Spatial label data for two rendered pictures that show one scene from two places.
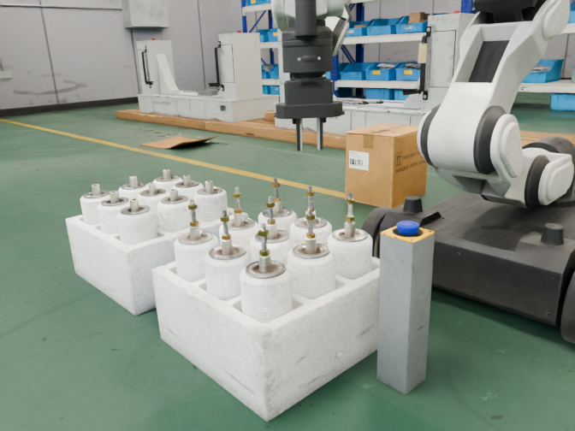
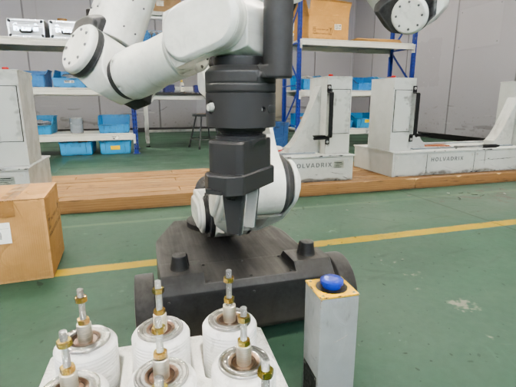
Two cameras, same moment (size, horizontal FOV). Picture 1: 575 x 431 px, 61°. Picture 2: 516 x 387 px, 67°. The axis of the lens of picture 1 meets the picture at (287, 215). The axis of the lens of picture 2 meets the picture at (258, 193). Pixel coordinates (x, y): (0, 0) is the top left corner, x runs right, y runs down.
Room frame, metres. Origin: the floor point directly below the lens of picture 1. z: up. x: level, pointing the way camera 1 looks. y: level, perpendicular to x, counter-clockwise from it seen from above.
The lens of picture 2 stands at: (0.65, 0.39, 0.62)
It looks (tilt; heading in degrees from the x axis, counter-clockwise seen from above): 13 degrees down; 297
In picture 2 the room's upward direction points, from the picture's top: straight up
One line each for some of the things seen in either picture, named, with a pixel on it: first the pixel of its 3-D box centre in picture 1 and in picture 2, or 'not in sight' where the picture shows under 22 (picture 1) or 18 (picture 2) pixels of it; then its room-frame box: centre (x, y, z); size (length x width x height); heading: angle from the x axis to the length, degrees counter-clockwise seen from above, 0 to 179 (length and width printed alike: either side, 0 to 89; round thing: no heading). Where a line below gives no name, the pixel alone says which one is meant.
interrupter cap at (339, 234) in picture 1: (349, 235); (229, 319); (0.98, -0.13, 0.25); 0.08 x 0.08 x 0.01
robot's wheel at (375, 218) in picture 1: (383, 241); (146, 312); (1.32, -0.27, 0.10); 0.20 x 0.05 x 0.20; 134
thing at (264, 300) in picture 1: (268, 313); not in sight; (0.82, 0.04, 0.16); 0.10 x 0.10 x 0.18
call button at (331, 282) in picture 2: (407, 228); (331, 283); (0.82, -0.21, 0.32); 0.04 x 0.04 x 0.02
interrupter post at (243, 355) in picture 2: (311, 245); (243, 354); (0.90, -0.04, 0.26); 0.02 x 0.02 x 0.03
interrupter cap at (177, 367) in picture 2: (272, 236); (161, 375); (0.99, 0.03, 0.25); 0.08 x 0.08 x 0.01
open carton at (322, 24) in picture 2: not in sight; (319, 23); (2.57, -5.21, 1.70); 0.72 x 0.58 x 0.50; 47
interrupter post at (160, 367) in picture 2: (271, 231); (160, 367); (0.99, 0.03, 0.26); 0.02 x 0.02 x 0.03
